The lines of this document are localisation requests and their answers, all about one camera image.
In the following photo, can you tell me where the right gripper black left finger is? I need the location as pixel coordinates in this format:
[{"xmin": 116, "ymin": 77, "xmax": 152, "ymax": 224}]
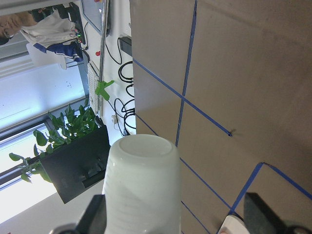
[{"xmin": 75, "ymin": 195, "xmax": 107, "ymax": 234}]

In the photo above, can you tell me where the white plastic cup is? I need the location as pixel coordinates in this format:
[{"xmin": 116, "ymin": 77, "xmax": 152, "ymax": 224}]
[{"xmin": 103, "ymin": 134, "xmax": 181, "ymax": 234}]

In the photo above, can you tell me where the person in white blue jacket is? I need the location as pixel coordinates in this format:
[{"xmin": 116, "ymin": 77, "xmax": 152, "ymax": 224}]
[{"xmin": 0, "ymin": 6, "xmax": 83, "ymax": 62}]

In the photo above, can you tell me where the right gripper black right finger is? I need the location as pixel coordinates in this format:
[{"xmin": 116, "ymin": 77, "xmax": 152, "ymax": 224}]
[{"xmin": 244, "ymin": 193, "xmax": 294, "ymax": 234}]

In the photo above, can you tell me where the cream bunny tray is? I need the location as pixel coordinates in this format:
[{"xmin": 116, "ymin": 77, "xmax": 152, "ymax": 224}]
[{"xmin": 217, "ymin": 214, "xmax": 249, "ymax": 234}]

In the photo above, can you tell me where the white keyboard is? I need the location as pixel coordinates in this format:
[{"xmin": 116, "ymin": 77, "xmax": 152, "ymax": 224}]
[{"xmin": 87, "ymin": 61, "xmax": 99, "ymax": 113}]

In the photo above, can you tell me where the silver grabber pole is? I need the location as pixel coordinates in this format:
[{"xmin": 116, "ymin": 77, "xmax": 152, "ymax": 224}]
[{"xmin": 98, "ymin": 0, "xmax": 109, "ymax": 83}]

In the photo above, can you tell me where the green potted plant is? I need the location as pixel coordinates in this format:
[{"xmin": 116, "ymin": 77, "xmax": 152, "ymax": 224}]
[{"xmin": 9, "ymin": 99, "xmax": 98, "ymax": 183}]

